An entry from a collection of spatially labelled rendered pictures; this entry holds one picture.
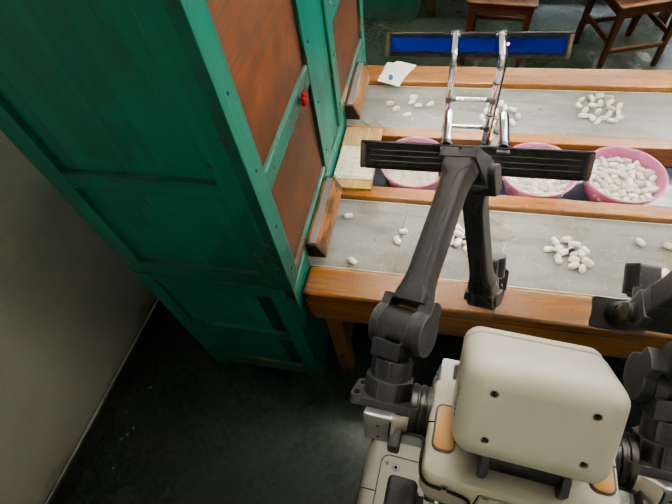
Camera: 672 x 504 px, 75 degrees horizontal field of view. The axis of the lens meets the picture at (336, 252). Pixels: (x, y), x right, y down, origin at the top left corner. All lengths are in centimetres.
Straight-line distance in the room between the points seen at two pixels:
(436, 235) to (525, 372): 31
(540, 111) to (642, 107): 38
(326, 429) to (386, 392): 127
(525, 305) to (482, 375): 80
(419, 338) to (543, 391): 21
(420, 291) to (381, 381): 17
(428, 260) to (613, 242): 95
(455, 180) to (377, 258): 66
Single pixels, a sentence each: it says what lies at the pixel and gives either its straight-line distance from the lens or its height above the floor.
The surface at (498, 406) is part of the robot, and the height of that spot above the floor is 136.
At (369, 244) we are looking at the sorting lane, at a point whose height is 74.
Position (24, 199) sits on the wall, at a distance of 178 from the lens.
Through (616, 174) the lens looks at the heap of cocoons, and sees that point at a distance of 188.
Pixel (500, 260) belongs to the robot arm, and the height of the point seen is 96.
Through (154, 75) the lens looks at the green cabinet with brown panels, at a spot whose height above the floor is 156.
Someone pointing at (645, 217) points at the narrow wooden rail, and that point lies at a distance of 174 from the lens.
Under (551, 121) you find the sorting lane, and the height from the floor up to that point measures 74.
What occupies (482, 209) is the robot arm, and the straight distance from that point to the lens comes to 102.
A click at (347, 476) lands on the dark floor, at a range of 200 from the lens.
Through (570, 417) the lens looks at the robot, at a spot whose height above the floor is 136.
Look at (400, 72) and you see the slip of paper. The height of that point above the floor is 77.
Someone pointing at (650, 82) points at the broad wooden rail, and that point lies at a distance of 228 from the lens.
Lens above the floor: 198
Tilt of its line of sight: 55 degrees down
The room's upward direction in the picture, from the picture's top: 11 degrees counter-clockwise
